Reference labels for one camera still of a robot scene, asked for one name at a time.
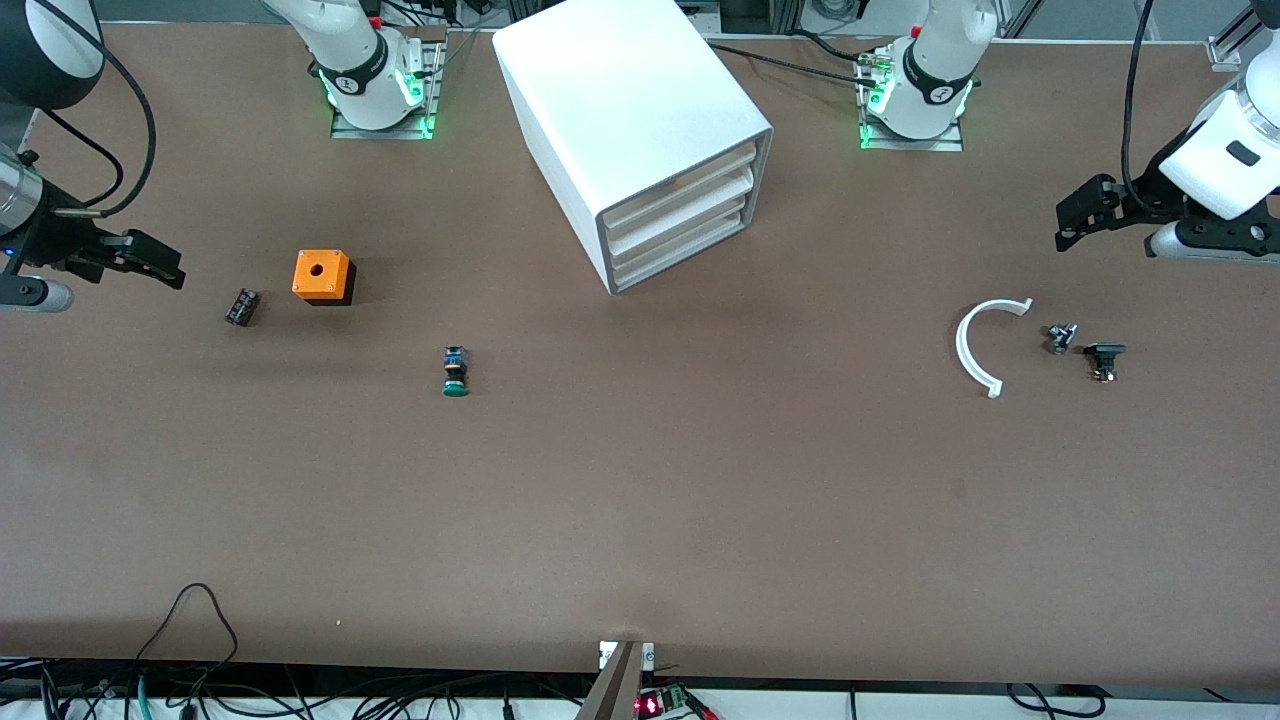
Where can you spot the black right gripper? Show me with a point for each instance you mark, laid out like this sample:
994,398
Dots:
52,241

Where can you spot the black cylindrical capacitor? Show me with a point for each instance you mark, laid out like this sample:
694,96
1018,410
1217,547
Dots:
242,307

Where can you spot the black switch part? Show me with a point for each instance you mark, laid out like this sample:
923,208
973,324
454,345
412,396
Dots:
1105,351

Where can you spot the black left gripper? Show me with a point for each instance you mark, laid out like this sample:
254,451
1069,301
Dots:
1143,196

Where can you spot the white plastic drawer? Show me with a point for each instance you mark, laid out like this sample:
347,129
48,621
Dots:
680,248
680,190
680,218

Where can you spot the green push button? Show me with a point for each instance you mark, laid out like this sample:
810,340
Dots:
455,370

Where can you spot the circuit board with red light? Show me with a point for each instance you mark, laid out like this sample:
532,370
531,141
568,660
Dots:
650,705

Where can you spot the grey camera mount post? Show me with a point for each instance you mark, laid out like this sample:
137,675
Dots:
620,690

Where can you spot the aluminium profile bracket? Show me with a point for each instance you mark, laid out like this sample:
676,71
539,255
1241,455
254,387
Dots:
1222,52

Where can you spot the orange button box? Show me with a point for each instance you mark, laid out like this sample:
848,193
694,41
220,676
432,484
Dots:
320,272

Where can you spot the white curved plastic arc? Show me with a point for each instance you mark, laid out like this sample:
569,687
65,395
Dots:
962,345

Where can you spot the small metal switch part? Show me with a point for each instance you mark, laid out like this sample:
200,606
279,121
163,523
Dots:
1060,338

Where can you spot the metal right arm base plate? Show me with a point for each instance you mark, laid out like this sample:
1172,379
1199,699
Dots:
385,133

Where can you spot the white drawer cabinet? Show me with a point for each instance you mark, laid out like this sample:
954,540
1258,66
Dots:
620,90

